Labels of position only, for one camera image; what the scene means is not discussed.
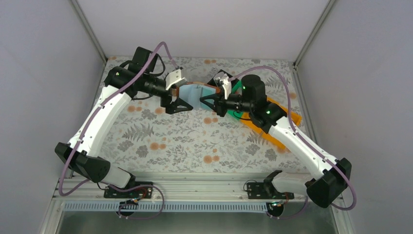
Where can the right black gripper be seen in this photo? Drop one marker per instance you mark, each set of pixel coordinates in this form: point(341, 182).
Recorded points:
point(219, 108)

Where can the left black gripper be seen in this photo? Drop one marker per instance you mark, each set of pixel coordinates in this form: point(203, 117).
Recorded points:
point(170, 107)

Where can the brown leather card holder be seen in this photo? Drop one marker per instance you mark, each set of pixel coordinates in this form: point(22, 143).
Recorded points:
point(191, 92)

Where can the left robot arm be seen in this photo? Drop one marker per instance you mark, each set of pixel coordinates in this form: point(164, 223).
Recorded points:
point(123, 82)

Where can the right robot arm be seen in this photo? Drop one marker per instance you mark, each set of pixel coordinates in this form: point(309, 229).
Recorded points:
point(327, 176)

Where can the black storage bin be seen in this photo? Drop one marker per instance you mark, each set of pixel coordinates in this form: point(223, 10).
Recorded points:
point(215, 81)

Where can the green storage bin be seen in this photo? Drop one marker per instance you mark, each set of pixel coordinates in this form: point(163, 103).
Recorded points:
point(236, 108)

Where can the orange storage bin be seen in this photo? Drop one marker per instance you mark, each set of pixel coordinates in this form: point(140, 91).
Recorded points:
point(273, 121)

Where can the floral table mat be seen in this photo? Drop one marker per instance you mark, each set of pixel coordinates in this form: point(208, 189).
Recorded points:
point(144, 138)

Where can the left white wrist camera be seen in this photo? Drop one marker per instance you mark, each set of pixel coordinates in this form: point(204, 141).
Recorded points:
point(176, 77)

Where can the aluminium rail frame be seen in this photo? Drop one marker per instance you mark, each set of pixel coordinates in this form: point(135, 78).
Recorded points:
point(176, 192)

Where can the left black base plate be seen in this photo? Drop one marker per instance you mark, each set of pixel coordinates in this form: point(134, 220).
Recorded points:
point(138, 189)

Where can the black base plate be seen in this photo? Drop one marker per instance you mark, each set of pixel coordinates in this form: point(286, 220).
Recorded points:
point(261, 190)
point(138, 189)

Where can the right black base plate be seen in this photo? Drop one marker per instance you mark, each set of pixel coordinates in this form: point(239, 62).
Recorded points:
point(261, 190)

